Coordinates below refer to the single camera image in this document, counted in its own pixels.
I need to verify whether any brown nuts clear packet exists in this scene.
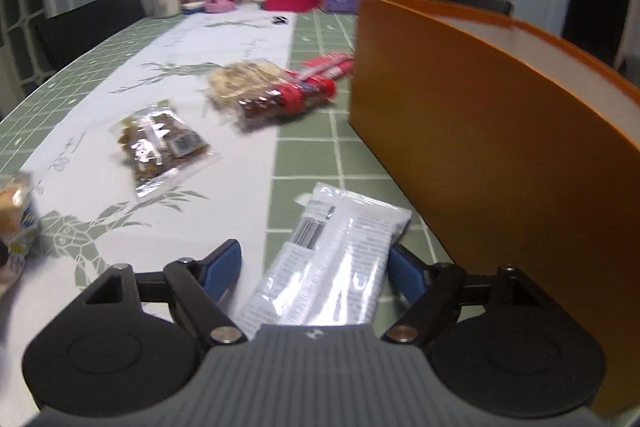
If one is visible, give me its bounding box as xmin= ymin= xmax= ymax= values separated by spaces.
xmin=116 ymin=104 xmax=223 ymax=198

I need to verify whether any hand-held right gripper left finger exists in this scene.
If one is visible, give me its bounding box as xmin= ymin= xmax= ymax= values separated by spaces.
xmin=82 ymin=238 xmax=248 ymax=348

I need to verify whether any green grid tablecloth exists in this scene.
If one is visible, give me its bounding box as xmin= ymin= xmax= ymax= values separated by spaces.
xmin=0 ymin=7 xmax=451 ymax=343

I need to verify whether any white snack packet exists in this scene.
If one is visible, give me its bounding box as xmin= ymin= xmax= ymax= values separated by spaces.
xmin=234 ymin=181 xmax=412 ymax=333

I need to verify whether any red jujube packet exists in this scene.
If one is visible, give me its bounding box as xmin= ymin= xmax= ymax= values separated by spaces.
xmin=235 ymin=79 xmax=338 ymax=130

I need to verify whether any orange cardboard box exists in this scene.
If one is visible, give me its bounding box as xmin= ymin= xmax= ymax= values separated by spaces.
xmin=348 ymin=0 xmax=640 ymax=418

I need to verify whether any puffed rice packet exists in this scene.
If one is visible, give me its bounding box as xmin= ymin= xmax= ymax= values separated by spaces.
xmin=205 ymin=61 xmax=296 ymax=115

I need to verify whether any glass panel door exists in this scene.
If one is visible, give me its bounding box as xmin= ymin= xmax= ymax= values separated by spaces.
xmin=0 ymin=0 xmax=66 ymax=108

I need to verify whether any white printed table runner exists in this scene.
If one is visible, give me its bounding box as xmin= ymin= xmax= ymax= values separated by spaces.
xmin=0 ymin=4 xmax=296 ymax=427

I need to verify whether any yellow snack packet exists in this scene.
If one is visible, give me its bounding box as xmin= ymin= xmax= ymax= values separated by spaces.
xmin=0 ymin=172 xmax=41 ymax=288

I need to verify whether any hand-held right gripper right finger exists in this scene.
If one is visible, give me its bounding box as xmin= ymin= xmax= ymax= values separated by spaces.
xmin=381 ymin=244 xmax=551 ymax=348

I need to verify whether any red sausage packet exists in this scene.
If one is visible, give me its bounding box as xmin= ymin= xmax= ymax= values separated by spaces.
xmin=300 ymin=52 xmax=356 ymax=82

